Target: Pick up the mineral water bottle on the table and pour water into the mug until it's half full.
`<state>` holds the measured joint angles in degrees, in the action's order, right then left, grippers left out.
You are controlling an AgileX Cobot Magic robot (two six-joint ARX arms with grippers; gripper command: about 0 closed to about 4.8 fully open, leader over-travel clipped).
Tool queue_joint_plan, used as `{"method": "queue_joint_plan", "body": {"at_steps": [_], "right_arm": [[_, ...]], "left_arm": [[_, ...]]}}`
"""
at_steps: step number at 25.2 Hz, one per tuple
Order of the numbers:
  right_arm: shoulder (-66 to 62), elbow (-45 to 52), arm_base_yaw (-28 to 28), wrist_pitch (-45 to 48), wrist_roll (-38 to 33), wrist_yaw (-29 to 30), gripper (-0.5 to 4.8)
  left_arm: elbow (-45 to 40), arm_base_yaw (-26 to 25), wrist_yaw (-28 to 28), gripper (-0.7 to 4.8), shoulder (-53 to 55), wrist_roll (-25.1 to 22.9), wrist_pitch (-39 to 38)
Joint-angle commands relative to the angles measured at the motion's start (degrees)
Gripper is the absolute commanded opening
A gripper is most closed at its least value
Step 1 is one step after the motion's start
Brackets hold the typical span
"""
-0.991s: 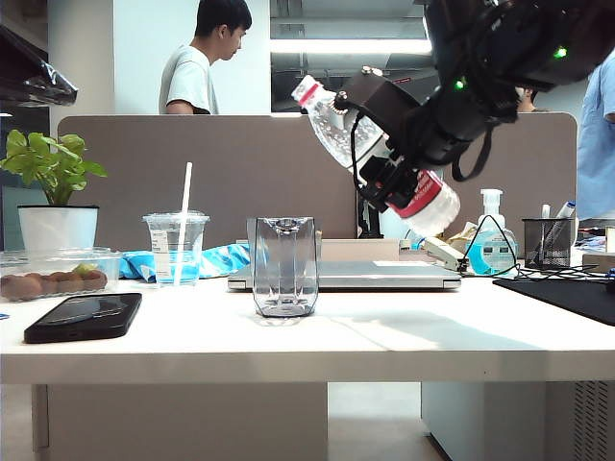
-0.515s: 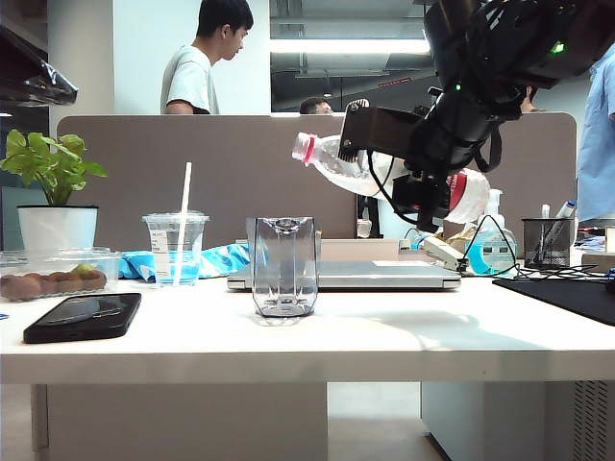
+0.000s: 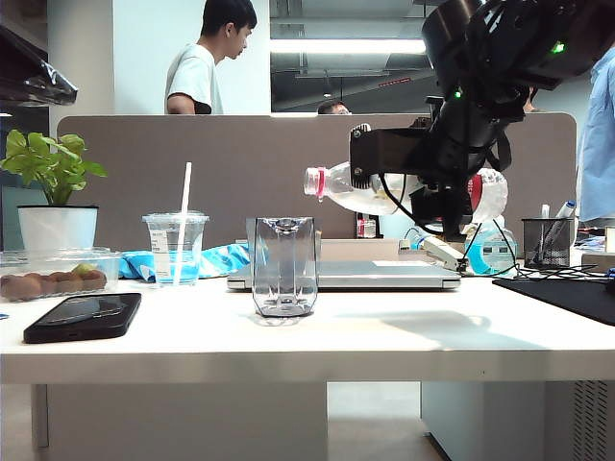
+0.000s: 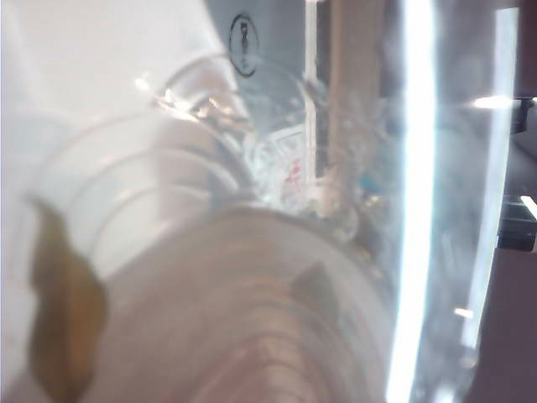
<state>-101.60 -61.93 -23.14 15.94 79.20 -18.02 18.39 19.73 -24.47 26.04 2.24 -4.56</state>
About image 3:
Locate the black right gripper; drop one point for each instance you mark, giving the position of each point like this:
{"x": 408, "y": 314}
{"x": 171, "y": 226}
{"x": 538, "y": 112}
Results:
{"x": 451, "y": 149}

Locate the red label mineral water bottle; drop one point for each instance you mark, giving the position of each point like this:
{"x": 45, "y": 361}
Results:
{"x": 336, "y": 185}

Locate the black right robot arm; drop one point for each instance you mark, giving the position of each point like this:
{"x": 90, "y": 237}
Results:
{"x": 519, "y": 38}

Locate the blue hand sanitizer pump bottle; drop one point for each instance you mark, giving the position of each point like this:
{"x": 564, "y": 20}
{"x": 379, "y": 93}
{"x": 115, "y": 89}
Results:
{"x": 495, "y": 254}

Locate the clear faceted glass mug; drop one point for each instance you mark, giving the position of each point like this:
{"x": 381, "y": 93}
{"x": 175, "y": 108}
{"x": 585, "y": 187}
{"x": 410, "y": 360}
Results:
{"x": 283, "y": 269}

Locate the white stapler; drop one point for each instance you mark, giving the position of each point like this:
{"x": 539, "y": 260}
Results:
{"x": 439, "y": 249}

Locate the beige flat box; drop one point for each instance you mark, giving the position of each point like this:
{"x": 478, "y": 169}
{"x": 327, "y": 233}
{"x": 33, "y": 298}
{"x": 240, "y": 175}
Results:
{"x": 355, "y": 249}

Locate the white pen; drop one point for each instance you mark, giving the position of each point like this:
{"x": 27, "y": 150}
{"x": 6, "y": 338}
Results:
{"x": 545, "y": 211}

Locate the silver laptop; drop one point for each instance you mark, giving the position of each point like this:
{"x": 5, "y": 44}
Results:
{"x": 360, "y": 276}

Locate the black mesh pen holder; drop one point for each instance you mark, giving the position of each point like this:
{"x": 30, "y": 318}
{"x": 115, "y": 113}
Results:
{"x": 548, "y": 245}

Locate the blue capped marker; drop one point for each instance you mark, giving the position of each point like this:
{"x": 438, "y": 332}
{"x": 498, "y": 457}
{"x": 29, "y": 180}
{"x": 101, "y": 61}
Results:
{"x": 567, "y": 207}

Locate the seated man behind partition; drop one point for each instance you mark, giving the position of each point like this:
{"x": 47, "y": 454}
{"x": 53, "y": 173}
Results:
{"x": 334, "y": 108}

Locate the black desk mat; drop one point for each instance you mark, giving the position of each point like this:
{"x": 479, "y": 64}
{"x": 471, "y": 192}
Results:
{"x": 567, "y": 298}

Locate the blue printed packet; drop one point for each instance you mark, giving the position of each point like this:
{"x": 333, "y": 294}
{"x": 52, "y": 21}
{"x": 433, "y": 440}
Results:
{"x": 596, "y": 240}

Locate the man in blue shirt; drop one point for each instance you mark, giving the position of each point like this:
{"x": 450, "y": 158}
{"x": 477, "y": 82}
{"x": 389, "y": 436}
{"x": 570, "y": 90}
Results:
{"x": 598, "y": 158}

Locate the beige cardboard box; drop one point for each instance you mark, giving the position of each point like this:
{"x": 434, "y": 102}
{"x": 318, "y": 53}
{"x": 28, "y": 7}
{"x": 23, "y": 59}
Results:
{"x": 598, "y": 261}

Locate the brown desk partition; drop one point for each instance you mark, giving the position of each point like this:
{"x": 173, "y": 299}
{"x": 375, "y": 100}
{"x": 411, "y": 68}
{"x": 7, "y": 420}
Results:
{"x": 264, "y": 168}

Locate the white ceiling light strip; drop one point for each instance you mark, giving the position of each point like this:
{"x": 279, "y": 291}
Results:
{"x": 346, "y": 46}

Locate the white under-desk cabinet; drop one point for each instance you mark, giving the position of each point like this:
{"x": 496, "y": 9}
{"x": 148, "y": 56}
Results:
{"x": 504, "y": 422}

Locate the white drinking straw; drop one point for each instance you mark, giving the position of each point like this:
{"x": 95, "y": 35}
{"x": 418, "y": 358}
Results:
{"x": 186, "y": 192}

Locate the clear lidded plastic cup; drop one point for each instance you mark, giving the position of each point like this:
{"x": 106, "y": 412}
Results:
{"x": 165, "y": 249}

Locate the man in white t-shirt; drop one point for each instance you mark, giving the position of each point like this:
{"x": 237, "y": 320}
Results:
{"x": 192, "y": 72}

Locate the blue patterned cloth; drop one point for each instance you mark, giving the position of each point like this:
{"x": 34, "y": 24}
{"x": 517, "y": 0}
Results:
{"x": 134, "y": 266}

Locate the white desk leg panel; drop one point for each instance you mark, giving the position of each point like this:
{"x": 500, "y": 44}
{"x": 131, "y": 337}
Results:
{"x": 182, "y": 418}

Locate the clear plastic fruit container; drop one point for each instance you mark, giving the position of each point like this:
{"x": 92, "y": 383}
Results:
{"x": 111, "y": 271}

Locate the brown kiwi fruit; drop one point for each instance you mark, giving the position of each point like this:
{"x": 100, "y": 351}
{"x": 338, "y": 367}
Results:
{"x": 67, "y": 283}
{"x": 19, "y": 288}
{"x": 45, "y": 282}
{"x": 93, "y": 281}

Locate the green fruit piece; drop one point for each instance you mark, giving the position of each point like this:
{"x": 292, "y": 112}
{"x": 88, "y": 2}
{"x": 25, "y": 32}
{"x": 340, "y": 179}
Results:
{"x": 84, "y": 269}

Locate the black smartphone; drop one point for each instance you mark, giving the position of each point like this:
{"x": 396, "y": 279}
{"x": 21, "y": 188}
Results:
{"x": 81, "y": 317}

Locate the white plant pot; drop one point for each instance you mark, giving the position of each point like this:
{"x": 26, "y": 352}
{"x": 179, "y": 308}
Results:
{"x": 57, "y": 228}

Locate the green leafy plant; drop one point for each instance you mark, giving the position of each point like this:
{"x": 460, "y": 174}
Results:
{"x": 53, "y": 163}

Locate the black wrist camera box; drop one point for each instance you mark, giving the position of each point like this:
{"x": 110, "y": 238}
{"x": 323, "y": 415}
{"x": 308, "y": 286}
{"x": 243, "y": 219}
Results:
{"x": 365, "y": 149}

